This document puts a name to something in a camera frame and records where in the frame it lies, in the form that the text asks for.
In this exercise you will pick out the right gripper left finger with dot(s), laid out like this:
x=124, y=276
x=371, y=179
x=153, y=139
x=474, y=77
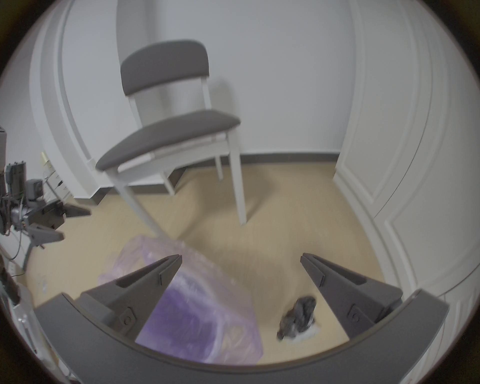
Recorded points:
x=142, y=296

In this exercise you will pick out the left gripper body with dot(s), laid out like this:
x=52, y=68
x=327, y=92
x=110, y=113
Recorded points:
x=45, y=215

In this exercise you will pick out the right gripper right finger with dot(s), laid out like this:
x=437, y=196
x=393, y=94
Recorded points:
x=348, y=296

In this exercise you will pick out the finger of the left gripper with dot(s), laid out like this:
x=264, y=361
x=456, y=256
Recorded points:
x=77, y=211
x=47, y=236

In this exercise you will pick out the black plastic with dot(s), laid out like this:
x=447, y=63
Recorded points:
x=300, y=315

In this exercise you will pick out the purple plastic bag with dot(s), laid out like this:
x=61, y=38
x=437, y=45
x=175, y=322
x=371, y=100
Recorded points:
x=195, y=322

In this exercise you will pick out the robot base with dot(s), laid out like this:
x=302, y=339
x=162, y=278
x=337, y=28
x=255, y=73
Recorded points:
x=18, y=322

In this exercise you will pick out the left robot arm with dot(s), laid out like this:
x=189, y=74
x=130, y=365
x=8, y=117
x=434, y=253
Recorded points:
x=15, y=176

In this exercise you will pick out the white trash bin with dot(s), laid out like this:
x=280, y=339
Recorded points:
x=204, y=288

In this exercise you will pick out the white chest of drawers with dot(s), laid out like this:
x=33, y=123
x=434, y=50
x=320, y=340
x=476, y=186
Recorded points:
x=56, y=180

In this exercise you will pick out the crumpled white paper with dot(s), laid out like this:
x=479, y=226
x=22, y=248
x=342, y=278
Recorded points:
x=309, y=333

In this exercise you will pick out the white chair with grey seat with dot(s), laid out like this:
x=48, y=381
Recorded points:
x=168, y=135

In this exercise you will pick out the white wardrobe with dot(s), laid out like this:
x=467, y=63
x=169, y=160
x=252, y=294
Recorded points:
x=405, y=131

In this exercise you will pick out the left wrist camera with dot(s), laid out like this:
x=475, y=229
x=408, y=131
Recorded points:
x=34, y=188

